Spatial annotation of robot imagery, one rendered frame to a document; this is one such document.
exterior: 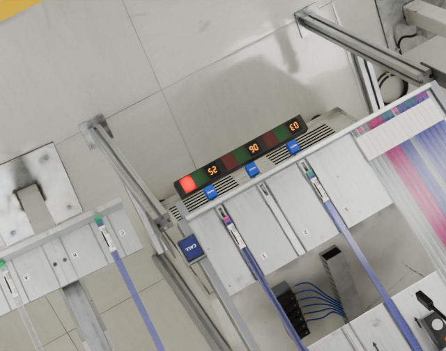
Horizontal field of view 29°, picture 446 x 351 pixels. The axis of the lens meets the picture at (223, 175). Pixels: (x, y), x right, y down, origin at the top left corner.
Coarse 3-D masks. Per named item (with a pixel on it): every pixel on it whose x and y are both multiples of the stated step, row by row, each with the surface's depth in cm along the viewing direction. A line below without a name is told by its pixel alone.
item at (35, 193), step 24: (48, 144) 253; (0, 168) 250; (24, 168) 253; (48, 168) 256; (0, 192) 253; (24, 192) 252; (48, 192) 259; (72, 192) 262; (0, 216) 256; (24, 216) 259; (48, 216) 237; (72, 216) 265; (72, 312) 196; (96, 312) 193
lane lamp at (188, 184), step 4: (188, 176) 200; (180, 180) 200; (184, 180) 200; (188, 180) 200; (192, 180) 200; (180, 184) 200; (184, 184) 200; (188, 184) 200; (192, 184) 200; (184, 188) 199; (188, 188) 199; (192, 188) 200
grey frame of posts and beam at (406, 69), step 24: (312, 24) 263; (336, 24) 256; (360, 48) 239; (384, 48) 233; (408, 72) 218; (96, 144) 252; (120, 168) 229; (144, 192) 215; (168, 216) 203; (168, 264) 275; (192, 312) 251; (216, 336) 239
